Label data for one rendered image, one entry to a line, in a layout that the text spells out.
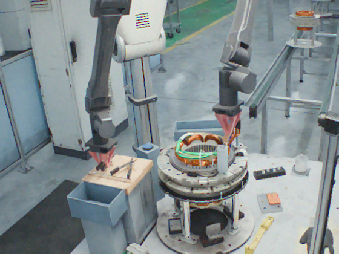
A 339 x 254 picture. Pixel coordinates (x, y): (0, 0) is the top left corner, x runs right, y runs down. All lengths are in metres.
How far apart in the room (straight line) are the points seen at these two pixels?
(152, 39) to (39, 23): 2.02
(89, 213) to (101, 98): 0.38
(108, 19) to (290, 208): 1.06
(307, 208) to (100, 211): 0.86
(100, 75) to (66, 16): 2.17
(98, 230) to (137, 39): 0.77
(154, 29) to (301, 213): 0.97
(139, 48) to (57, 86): 2.05
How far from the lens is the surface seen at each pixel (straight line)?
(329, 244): 1.50
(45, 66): 3.62
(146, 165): 1.43
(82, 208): 1.33
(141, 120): 1.75
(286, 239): 1.52
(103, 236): 1.38
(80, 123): 3.61
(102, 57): 1.17
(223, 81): 1.15
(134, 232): 1.44
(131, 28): 1.59
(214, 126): 1.75
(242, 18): 1.19
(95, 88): 1.25
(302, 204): 1.70
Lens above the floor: 1.79
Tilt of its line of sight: 25 degrees down
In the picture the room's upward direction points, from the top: 5 degrees counter-clockwise
